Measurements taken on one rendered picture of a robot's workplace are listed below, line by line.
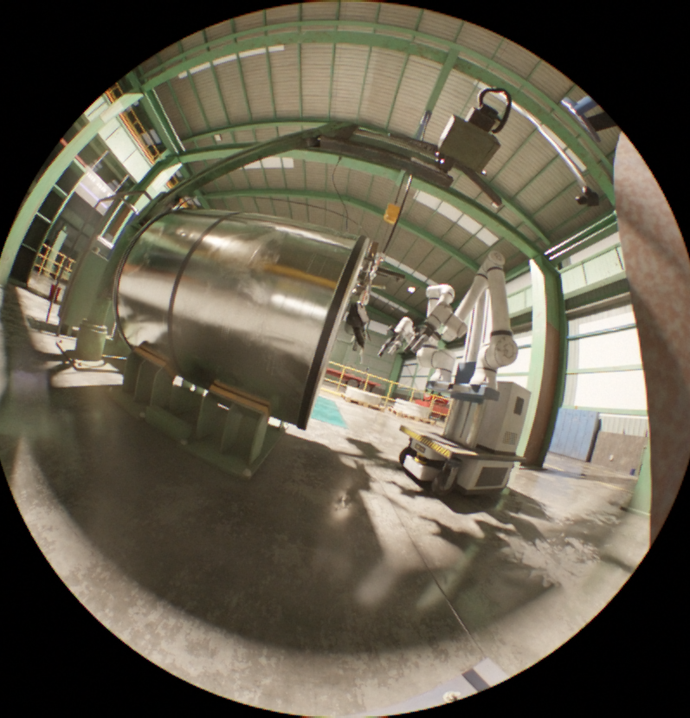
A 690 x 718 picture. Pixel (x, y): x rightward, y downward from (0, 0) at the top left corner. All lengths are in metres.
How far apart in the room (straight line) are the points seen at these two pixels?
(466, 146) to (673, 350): 0.94
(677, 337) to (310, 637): 0.65
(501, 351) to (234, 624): 1.41
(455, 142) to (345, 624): 1.47
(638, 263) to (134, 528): 0.93
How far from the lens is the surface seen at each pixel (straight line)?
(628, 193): 0.36
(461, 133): 1.01
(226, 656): 0.52
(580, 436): 9.93
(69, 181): 6.65
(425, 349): 1.87
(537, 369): 3.81
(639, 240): 0.30
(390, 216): 2.13
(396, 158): 1.34
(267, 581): 0.61
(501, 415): 1.66
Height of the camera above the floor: 0.51
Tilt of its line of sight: 6 degrees up
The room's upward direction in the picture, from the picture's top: 18 degrees clockwise
